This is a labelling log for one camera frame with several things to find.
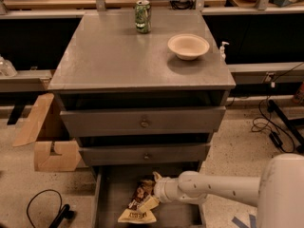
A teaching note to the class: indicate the grey bottom drawer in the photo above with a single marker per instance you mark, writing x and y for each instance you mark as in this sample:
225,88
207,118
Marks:
116,185

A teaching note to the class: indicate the grey drawer cabinet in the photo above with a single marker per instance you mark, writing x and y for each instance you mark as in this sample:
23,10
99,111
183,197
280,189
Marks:
107,54

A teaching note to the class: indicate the white pump dispenser bottle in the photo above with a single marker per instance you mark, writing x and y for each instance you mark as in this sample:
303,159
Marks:
222,49

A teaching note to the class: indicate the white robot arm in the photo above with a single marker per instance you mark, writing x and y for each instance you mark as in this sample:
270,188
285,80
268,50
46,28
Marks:
277,194

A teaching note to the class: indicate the green soda can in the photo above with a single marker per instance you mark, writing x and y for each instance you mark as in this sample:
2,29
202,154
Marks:
143,16

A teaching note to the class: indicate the clear plastic container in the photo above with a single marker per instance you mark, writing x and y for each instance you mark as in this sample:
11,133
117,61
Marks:
6,68

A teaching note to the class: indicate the white paper bowl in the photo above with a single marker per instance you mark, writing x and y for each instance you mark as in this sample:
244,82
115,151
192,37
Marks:
188,46

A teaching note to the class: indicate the grey drawer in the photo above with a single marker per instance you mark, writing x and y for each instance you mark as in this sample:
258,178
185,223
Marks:
116,185
142,113
141,149

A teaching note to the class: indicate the grey middle drawer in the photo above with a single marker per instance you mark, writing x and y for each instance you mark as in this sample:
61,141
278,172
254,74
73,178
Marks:
141,149

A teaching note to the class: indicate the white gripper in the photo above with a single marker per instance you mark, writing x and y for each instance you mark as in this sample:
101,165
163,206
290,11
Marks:
161,189

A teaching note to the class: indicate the brown chip bag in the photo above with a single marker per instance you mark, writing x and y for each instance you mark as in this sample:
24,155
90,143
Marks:
131,214

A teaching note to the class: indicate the grey top drawer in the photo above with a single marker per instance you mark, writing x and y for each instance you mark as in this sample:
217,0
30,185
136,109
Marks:
142,113

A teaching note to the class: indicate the cardboard box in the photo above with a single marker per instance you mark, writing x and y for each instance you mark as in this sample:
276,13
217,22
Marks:
54,150

